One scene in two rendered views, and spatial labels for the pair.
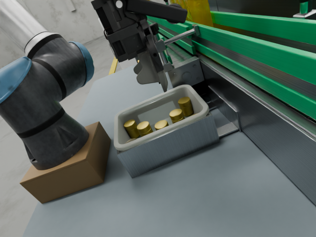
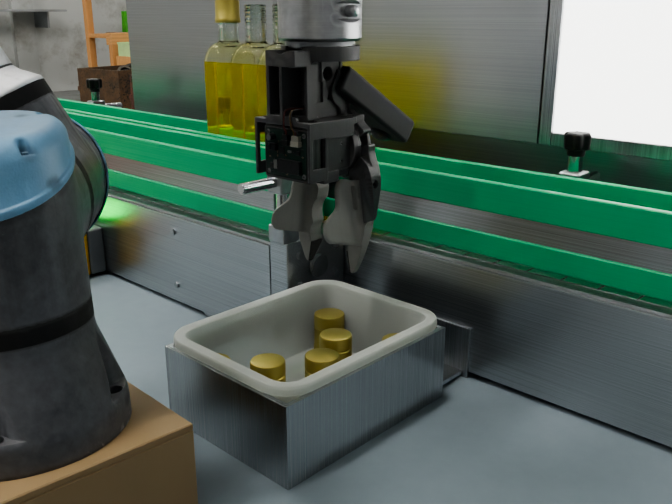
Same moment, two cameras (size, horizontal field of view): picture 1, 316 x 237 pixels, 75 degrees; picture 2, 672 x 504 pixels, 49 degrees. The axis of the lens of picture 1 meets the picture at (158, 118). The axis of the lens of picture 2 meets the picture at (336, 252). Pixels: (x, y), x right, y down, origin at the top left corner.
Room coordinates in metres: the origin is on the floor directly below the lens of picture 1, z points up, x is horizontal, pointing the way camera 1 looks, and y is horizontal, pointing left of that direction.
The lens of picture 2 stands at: (-0.02, 0.48, 1.13)
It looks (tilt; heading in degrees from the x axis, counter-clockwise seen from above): 18 degrees down; 311
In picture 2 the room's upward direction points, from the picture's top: straight up
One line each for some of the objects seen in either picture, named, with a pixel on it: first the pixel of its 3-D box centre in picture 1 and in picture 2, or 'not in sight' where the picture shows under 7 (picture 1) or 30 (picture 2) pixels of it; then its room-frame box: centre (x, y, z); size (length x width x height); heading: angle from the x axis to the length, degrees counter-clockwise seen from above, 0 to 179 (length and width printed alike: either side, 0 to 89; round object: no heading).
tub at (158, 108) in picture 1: (161, 125); (309, 363); (0.44, 0.00, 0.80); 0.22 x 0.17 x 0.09; 88
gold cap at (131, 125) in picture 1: (132, 129); not in sight; (0.49, 0.08, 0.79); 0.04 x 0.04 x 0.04
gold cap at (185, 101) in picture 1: (185, 106); (329, 331); (0.49, -0.08, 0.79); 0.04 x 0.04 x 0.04
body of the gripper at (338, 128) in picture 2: (126, 24); (315, 113); (0.45, -0.02, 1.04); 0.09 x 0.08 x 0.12; 89
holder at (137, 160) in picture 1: (172, 123); (328, 362); (0.44, -0.03, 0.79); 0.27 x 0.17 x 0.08; 88
